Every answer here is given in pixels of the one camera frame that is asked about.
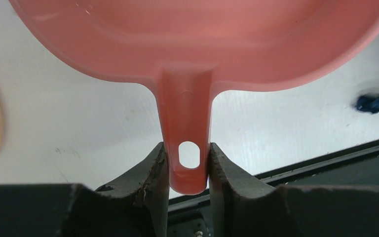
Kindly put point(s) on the dark blue paper scrap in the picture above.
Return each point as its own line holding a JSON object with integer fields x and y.
{"x": 368, "y": 104}

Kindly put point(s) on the pink plastic dustpan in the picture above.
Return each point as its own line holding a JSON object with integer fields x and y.
{"x": 186, "y": 52}

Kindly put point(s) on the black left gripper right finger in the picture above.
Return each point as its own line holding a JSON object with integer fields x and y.
{"x": 234, "y": 196}

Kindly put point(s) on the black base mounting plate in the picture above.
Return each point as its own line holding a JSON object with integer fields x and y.
{"x": 335, "y": 195}

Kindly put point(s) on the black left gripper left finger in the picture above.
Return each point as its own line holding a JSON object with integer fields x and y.
{"x": 138, "y": 199}

